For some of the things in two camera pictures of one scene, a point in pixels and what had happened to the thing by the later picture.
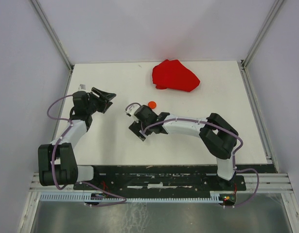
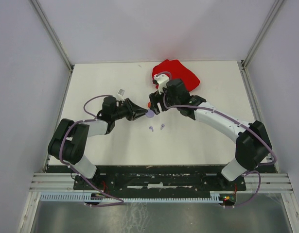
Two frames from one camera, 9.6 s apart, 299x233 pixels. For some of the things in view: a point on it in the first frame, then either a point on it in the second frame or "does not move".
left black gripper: [104, 105] to [139, 111]
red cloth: [171, 74] does not move
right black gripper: [135, 127] to [154, 98]
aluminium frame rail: [255, 182] does not move
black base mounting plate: [167, 179] does not move
